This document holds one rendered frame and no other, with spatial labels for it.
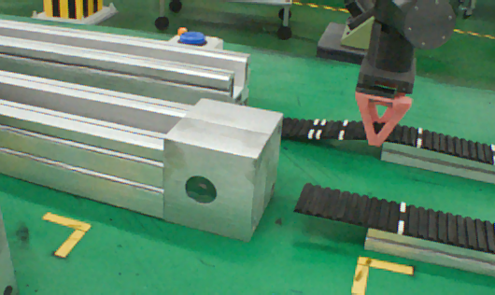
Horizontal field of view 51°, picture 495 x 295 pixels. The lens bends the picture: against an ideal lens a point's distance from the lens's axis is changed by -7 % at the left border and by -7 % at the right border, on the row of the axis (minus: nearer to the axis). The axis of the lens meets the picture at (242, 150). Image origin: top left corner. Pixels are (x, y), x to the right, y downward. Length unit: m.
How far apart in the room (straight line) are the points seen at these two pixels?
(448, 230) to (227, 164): 0.22
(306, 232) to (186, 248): 0.12
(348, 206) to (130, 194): 0.22
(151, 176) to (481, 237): 0.33
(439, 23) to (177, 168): 0.30
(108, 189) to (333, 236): 0.23
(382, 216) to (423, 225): 0.04
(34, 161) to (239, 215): 0.24
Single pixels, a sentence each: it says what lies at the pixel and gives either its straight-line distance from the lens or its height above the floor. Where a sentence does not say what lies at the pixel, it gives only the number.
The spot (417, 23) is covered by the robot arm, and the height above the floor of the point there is 0.98.
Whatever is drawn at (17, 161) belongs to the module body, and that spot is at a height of 0.81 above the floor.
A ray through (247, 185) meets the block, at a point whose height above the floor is 0.84.
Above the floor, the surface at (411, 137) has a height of 0.82.
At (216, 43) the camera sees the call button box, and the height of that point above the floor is 0.84.
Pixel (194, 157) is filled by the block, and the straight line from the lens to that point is 0.50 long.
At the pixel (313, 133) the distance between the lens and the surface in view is 0.71.
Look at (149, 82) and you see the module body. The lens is 0.72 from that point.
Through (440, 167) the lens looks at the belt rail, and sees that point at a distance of 0.71.
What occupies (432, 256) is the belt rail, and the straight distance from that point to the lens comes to 0.55.
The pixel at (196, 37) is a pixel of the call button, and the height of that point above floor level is 0.85.
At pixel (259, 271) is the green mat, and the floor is 0.78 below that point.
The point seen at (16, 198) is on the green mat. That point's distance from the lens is 0.62.
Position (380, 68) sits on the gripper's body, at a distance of 0.66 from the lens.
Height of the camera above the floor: 1.11
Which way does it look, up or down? 29 degrees down
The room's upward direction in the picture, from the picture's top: 4 degrees clockwise
